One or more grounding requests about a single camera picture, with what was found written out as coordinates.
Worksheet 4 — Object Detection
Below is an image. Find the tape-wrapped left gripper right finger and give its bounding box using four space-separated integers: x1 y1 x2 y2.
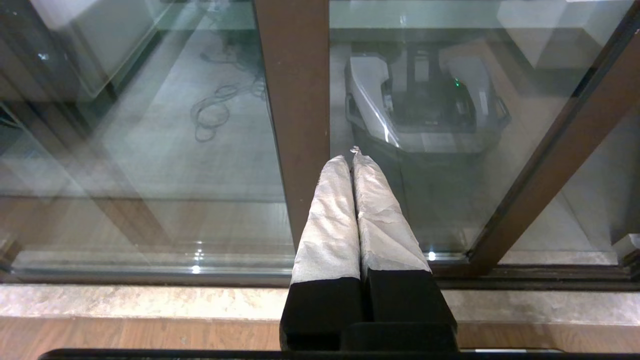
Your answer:
352 153 459 326

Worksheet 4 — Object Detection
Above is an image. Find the brown framed sliding glass door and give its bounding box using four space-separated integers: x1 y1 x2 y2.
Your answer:
327 0 640 278

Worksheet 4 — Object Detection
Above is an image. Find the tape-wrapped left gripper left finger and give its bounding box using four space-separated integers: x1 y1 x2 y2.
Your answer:
279 155 364 352

